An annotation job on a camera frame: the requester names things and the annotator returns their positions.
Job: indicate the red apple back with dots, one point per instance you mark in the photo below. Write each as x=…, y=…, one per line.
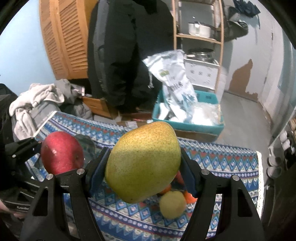
x=179, y=179

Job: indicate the white rice bag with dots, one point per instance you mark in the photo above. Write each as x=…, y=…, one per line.
x=179, y=95

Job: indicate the black hanging coat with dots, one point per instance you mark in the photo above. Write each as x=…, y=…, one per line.
x=122, y=34

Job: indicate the small tangerine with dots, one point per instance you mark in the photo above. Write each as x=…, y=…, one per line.
x=167, y=189

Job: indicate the yellow pear front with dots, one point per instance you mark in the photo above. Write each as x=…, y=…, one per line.
x=172, y=204

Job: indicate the white cooking pot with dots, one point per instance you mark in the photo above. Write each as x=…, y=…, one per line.
x=202, y=30

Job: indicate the person's left hand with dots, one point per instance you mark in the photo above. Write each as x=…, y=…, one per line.
x=4, y=209

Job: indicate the grey hanging bag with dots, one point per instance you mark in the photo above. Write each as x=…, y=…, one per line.
x=233, y=27

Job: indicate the yellow-green pear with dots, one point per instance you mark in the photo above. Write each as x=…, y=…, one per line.
x=143, y=162

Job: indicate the steel pot on box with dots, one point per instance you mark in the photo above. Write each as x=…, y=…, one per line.
x=201, y=54

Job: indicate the white patterned storage box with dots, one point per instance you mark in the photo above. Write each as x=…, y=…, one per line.
x=201, y=73

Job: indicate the teal plastic crate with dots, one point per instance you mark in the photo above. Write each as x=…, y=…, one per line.
x=202, y=96

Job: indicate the pile of clothes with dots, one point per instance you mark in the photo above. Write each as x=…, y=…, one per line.
x=32, y=107

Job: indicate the orange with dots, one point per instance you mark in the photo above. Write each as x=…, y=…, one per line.
x=189, y=198

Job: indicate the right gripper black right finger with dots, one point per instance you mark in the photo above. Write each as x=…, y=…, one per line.
x=238, y=219

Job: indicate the wooden louvered wardrobe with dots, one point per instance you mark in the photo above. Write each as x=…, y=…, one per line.
x=64, y=26

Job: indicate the clear glass plate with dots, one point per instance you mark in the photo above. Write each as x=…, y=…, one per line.
x=88, y=146

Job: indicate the dark folded umbrella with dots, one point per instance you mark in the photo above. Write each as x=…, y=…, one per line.
x=247, y=8

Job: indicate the red apple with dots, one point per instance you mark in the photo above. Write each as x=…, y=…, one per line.
x=179, y=179
x=60, y=153

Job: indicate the shoe rack with shoes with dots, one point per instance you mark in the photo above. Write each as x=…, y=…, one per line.
x=282, y=150

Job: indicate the patterned blue tablecloth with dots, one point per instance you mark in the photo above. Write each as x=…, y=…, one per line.
x=118, y=220

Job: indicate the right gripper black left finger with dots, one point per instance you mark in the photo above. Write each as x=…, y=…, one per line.
x=46, y=218

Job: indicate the wooden shelf rack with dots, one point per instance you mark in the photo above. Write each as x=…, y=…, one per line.
x=209, y=12

